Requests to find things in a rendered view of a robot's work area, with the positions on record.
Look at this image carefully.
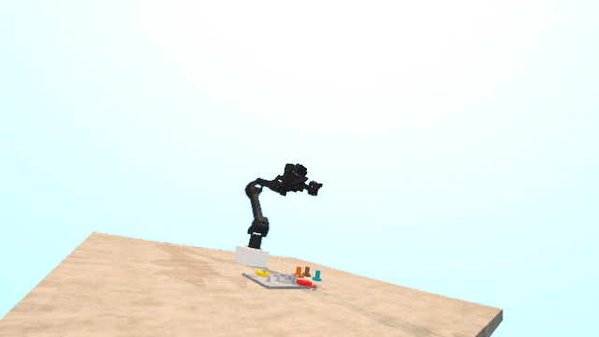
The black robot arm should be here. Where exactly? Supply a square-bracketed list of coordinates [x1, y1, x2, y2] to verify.
[244, 163, 307, 250]

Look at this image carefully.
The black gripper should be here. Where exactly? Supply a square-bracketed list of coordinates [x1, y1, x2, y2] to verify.
[283, 170, 323, 197]

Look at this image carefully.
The teal gear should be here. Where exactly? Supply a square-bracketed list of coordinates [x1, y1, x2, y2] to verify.
[313, 270, 322, 282]

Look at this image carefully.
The orange gear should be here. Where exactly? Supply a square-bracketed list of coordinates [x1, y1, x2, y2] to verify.
[294, 267, 304, 278]

